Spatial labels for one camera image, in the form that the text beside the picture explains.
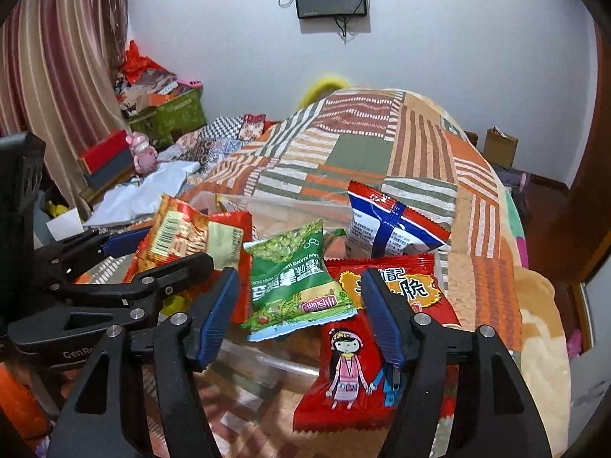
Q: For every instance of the checkered patterned cloth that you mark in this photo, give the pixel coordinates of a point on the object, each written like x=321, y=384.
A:
x=224, y=143

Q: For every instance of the red cartoon girl packet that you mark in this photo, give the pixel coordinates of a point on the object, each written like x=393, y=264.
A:
x=348, y=367

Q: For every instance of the green storage box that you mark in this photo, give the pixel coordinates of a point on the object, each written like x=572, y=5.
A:
x=176, y=117

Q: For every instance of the cardboard box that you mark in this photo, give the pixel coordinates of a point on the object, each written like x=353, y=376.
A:
x=501, y=149

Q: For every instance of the grey purple clothes pile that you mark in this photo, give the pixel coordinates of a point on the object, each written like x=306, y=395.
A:
x=515, y=186

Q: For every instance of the pink slipper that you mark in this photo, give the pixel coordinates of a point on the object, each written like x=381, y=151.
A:
x=575, y=342

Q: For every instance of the striped brown curtain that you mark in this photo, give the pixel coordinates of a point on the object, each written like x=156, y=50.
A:
x=52, y=81

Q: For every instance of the yellow green plush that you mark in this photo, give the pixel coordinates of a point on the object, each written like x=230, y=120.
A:
x=324, y=86

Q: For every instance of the clear plastic box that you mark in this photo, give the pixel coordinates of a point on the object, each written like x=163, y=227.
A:
x=267, y=362

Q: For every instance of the white cloth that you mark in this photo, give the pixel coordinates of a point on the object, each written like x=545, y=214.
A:
x=143, y=195

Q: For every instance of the dark grey box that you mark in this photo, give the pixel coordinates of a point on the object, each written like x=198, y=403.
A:
x=112, y=169

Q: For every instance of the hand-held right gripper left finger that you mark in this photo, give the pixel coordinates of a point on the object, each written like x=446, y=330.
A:
x=217, y=317

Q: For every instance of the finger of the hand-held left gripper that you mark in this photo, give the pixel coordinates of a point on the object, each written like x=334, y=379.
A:
x=176, y=272
x=124, y=242

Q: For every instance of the red plastic bag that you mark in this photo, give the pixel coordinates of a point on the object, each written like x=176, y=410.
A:
x=141, y=59

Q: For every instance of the red flat box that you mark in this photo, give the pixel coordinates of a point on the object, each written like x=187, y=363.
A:
x=102, y=152

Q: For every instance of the pink toy figure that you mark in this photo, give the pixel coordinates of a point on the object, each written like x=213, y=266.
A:
x=142, y=152

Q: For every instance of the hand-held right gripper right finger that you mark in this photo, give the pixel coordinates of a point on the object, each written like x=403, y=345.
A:
x=382, y=319

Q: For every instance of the red gold snack packet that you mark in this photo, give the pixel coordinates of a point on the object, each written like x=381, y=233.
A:
x=181, y=233

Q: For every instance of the blue white snack packet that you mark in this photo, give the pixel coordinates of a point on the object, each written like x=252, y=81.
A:
x=382, y=229

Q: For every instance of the red packet with yellow burst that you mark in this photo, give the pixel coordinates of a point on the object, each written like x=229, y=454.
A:
x=422, y=291

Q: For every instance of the white panel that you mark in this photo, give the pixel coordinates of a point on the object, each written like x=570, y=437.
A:
x=594, y=353

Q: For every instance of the green pea snack packet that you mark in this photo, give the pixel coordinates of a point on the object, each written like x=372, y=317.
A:
x=291, y=286

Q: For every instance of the patchwork striped blanket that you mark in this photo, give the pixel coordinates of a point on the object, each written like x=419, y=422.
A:
x=363, y=148

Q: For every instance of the white paper card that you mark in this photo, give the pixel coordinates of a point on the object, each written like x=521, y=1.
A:
x=64, y=224

